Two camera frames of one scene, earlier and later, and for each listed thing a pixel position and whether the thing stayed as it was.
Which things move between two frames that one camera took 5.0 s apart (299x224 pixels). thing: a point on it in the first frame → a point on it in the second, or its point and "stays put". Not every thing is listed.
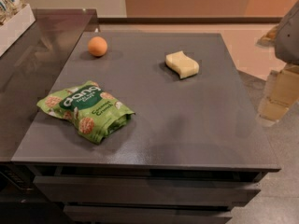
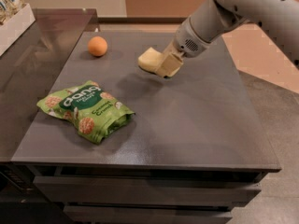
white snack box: x=12 y=29 stays put
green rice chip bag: x=95 y=114 stays put
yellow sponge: x=181 y=64 → x=149 y=60
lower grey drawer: x=147 y=215 stays put
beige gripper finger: x=281 y=93 → x=171 y=62
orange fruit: x=97 y=46 stays put
